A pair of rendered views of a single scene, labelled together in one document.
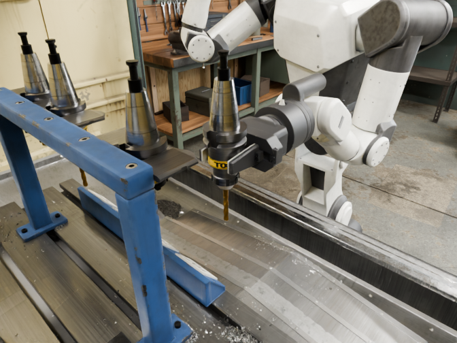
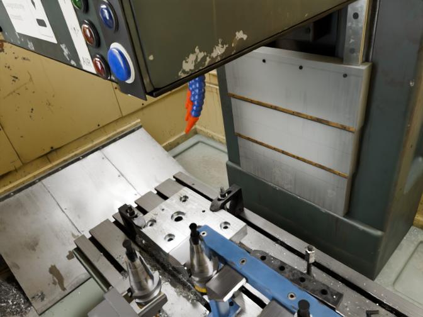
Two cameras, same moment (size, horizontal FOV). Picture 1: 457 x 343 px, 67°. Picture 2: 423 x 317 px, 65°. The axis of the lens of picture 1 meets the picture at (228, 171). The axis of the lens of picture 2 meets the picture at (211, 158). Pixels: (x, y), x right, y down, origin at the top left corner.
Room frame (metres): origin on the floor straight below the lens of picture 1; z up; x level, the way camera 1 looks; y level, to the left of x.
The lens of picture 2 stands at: (0.81, 0.23, 1.74)
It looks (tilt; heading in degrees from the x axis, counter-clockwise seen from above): 35 degrees down; 189
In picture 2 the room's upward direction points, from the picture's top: 10 degrees counter-clockwise
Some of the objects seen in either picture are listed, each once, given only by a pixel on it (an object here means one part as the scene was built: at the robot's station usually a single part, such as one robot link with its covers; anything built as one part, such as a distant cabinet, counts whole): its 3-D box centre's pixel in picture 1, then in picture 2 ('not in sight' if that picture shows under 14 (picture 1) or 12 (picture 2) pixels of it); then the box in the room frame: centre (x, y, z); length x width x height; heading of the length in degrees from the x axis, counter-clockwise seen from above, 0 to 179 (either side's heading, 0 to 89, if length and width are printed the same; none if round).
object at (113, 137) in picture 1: (121, 137); (223, 283); (0.45, 0.15, 1.21); 0.07 x 0.05 x 0.01; 138
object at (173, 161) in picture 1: (170, 162); (184, 252); (0.38, 0.07, 1.21); 0.07 x 0.05 x 0.01; 138
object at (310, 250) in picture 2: not in sight; (309, 262); (0.23, 0.35, 0.96); 0.03 x 0.03 x 0.13
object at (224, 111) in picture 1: (224, 103); (137, 268); (0.45, 0.01, 1.26); 0.04 x 0.04 x 0.07
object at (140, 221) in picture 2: not in sight; (134, 221); (0.05, -0.19, 0.97); 0.13 x 0.03 x 0.15; 48
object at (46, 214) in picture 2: not in sight; (109, 208); (-0.27, -0.46, 0.75); 0.89 x 0.67 x 0.26; 138
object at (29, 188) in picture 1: (24, 172); not in sight; (0.63, 0.44, 1.05); 0.10 x 0.05 x 0.30; 138
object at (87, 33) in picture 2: not in sight; (89, 34); (0.50, 0.08, 1.67); 0.02 x 0.01 x 0.02; 48
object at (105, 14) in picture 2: not in sight; (107, 16); (0.53, 0.12, 1.69); 0.02 x 0.01 x 0.02; 48
